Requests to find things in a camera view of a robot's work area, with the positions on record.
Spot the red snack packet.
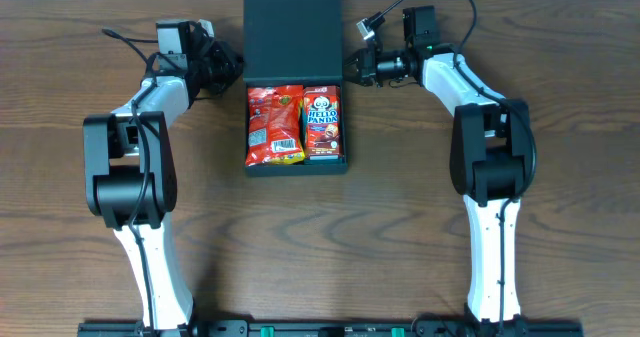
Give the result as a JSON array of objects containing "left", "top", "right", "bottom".
[{"left": 245, "top": 85, "right": 305, "bottom": 166}]

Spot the red Hello Panda box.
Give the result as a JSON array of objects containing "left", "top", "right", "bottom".
[{"left": 303, "top": 86, "right": 342, "bottom": 160}]

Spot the dark green box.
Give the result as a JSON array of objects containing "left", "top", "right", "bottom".
[{"left": 241, "top": 0, "right": 349, "bottom": 178}]

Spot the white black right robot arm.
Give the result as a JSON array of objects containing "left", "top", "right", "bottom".
[{"left": 345, "top": 6, "right": 536, "bottom": 336}]

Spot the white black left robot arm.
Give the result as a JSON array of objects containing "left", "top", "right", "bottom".
[{"left": 78, "top": 20, "right": 243, "bottom": 336}]

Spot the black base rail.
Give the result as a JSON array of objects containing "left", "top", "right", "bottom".
[{"left": 77, "top": 318, "right": 585, "bottom": 337}]

